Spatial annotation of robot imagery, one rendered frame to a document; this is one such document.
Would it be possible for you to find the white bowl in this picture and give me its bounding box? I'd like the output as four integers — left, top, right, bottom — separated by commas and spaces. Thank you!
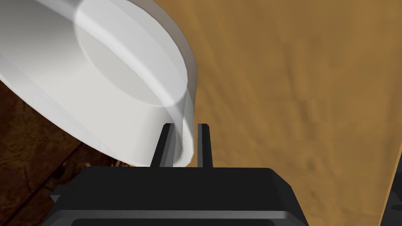
0, 0, 198, 168

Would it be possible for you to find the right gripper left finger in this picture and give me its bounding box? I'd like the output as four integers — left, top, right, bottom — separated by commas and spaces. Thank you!
150, 123, 176, 168

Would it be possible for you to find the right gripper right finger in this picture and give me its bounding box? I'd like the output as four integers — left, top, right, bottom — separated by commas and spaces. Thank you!
197, 123, 214, 168

